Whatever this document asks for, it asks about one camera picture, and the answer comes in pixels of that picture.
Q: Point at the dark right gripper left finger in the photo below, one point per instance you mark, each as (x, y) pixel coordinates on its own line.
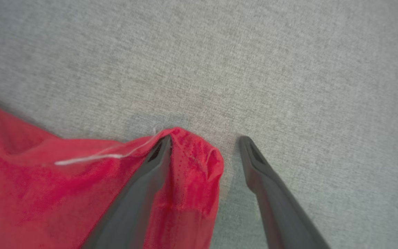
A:
(133, 207)

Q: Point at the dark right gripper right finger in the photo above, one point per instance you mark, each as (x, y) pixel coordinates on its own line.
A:
(278, 207)

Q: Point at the red white basketball jersey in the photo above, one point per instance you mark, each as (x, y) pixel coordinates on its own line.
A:
(29, 193)

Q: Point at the grey fabric sofa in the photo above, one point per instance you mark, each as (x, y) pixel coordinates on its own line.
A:
(254, 69)

